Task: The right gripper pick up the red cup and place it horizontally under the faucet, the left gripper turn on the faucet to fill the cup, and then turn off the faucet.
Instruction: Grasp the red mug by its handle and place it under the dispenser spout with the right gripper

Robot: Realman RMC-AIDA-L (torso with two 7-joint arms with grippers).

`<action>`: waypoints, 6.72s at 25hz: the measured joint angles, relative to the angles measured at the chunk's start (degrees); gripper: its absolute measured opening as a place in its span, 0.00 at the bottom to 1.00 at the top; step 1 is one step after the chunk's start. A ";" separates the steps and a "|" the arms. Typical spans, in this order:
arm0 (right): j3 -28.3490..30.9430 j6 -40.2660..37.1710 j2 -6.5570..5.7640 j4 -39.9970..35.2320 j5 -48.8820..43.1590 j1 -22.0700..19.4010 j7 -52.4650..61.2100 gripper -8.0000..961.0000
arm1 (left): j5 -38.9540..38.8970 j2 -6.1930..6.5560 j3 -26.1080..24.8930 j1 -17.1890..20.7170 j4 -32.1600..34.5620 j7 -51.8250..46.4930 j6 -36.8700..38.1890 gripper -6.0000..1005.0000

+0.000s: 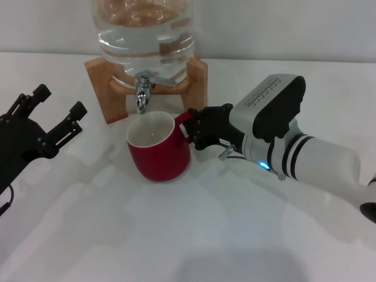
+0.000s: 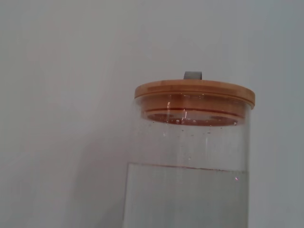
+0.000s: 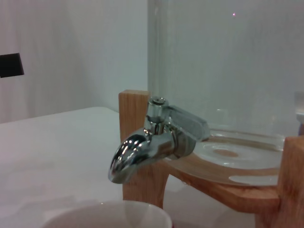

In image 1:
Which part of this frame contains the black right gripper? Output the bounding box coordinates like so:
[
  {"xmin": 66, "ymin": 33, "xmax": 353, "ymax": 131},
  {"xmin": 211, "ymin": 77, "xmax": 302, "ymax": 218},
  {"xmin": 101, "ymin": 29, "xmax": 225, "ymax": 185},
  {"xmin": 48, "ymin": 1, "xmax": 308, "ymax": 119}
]
[{"xmin": 183, "ymin": 103, "xmax": 245, "ymax": 155}]

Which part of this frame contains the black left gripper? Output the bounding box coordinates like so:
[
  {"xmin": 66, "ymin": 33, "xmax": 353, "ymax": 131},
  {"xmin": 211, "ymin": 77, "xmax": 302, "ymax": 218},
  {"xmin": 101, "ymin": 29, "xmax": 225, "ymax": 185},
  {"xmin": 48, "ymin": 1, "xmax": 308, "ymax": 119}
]
[{"xmin": 0, "ymin": 84, "xmax": 88, "ymax": 194}]

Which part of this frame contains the red ceramic cup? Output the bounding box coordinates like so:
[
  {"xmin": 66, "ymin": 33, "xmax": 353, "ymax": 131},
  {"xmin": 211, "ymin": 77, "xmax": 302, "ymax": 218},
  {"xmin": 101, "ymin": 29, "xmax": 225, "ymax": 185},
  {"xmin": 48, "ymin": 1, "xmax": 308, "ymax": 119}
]
[{"xmin": 126, "ymin": 110, "xmax": 196, "ymax": 183}]

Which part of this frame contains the chrome faucet tap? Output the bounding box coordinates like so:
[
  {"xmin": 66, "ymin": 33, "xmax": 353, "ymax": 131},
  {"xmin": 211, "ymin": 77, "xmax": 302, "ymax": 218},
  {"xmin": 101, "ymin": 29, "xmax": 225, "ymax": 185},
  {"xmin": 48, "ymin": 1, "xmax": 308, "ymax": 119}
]
[{"xmin": 134, "ymin": 71, "xmax": 179, "ymax": 115}]

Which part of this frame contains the wooden dispenser stand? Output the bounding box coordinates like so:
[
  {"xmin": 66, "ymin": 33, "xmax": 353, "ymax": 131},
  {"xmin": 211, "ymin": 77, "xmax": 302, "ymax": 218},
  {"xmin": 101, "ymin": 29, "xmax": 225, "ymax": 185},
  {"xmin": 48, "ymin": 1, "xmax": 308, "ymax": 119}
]
[{"xmin": 84, "ymin": 51, "xmax": 209, "ymax": 125}]

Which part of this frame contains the clear glass water dispenser jar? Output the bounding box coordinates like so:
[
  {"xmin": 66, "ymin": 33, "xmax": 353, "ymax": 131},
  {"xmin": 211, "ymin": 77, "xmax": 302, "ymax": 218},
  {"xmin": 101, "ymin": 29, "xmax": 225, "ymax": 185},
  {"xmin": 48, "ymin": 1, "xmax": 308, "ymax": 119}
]
[{"xmin": 93, "ymin": 0, "xmax": 196, "ymax": 89}]

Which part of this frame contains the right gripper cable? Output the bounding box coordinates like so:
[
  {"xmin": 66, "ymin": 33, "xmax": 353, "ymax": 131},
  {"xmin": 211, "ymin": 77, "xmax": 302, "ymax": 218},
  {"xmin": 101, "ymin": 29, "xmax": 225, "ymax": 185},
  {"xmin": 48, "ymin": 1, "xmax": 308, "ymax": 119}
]
[{"xmin": 219, "ymin": 145, "xmax": 287, "ymax": 182}]

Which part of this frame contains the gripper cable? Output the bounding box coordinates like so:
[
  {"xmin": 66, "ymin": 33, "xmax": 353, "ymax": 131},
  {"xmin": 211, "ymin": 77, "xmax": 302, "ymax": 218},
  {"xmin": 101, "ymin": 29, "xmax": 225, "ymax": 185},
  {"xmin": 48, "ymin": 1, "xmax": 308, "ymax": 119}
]
[
  {"xmin": 0, "ymin": 184, "xmax": 14, "ymax": 217},
  {"xmin": 219, "ymin": 145, "xmax": 287, "ymax": 182}
]

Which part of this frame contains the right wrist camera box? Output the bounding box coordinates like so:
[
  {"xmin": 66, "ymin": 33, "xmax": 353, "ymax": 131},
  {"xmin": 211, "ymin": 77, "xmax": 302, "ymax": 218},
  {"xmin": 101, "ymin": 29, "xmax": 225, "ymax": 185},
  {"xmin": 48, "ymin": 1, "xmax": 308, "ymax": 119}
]
[{"xmin": 234, "ymin": 75, "xmax": 306, "ymax": 142}]

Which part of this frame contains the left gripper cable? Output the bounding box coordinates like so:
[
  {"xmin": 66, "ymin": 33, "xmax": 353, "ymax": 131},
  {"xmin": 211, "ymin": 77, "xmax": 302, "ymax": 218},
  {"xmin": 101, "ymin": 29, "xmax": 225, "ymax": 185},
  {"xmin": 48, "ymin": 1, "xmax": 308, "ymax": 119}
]
[{"xmin": 0, "ymin": 184, "xmax": 14, "ymax": 217}]

